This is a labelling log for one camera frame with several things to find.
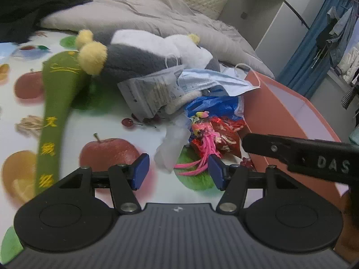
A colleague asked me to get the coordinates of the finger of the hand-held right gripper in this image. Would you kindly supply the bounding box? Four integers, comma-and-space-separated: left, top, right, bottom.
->
242, 133, 352, 184

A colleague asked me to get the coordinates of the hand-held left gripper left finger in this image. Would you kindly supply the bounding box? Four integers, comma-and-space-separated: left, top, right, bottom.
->
57, 153, 150, 213

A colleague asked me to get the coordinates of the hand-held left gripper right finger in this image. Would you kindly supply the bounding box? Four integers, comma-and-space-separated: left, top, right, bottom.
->
208, 155, 302, 213

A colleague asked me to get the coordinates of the red snack packet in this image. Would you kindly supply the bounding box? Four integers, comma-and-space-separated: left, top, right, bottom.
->
191, 116, 246, 159

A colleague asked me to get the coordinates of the pink tassel ornament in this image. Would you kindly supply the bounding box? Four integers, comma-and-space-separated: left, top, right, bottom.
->
174, 111, 225, 177

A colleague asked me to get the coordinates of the translucent white plastic bag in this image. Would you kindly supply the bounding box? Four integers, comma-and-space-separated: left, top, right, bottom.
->
154, 118, 194, 173

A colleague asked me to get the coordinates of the orange paper box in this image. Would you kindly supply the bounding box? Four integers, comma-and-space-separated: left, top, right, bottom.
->
243, 70, 350, 199

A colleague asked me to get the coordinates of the blue plastic bag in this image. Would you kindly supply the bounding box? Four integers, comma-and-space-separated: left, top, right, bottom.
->
184, 95, 244, 119

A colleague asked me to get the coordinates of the clear plastic packet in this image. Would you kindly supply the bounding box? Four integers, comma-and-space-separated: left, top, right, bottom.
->
117, 66, 186, 121

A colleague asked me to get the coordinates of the blue face mask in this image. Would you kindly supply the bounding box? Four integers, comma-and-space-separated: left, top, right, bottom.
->
165, 53, 262, 98

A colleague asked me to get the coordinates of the person's right forearm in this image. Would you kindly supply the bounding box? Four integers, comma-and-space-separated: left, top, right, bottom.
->
334, 193, 359, 262

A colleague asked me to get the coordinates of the fruit printed bed sheet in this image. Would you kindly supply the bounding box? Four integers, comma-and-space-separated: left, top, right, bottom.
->
0, 29, 264, 258

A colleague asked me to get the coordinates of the hanging striped garment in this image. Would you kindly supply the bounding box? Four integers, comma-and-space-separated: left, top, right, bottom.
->
341, 84, 359, 110

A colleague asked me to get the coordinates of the blue curtain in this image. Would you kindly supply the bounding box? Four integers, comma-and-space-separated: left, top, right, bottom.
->
276, 0, 357, 98

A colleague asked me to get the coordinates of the hanging white garment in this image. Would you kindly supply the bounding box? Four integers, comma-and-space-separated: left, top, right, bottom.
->
337, 48, 359, 85

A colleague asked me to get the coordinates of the green embroidered massage stick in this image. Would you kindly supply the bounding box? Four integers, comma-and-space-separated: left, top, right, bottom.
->
35, 51, 90, 199

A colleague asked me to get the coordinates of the grey white penguin plush toy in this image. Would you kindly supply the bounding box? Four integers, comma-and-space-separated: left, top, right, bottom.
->
76, 29, 221, 90

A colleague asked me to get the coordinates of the hanging denim garment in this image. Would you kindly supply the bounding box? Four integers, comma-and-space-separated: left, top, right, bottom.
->
325, 4, 355, 68

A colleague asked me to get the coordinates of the white cabinet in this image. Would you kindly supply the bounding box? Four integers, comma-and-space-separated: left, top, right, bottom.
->
219, 0, 312, 59

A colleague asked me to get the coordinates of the grey duvet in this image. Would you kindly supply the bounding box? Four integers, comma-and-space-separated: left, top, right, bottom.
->
41, 0, 275, 79

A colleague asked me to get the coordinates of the black clothes pile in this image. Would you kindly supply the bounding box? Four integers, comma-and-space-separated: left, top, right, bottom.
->
0, 0, 93, 44

